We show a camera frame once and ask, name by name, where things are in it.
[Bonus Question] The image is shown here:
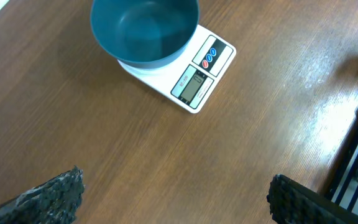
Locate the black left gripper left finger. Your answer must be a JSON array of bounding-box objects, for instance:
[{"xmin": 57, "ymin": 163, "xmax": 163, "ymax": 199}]
[{"xmin": 0, "ymin": 167, "xmax": 85, "ymax": 224}]

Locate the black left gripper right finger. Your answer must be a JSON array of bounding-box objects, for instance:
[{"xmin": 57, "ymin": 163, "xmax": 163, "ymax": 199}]
[{"xmin": 267, "ymin": 174, "xmax": 358, "ymax": 224}]

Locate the white digital kitchen scale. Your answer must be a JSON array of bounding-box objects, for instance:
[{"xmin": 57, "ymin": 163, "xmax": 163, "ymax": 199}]
[{"xmin": 119, "ymin": 25, "xmax": 236, "ymax": 114}]

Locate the teal plastic bowl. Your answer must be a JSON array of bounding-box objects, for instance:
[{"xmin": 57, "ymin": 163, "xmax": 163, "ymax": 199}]
[{"xmin": 90, "ymin": 0, "xmax": 200, "ymax": 68}]

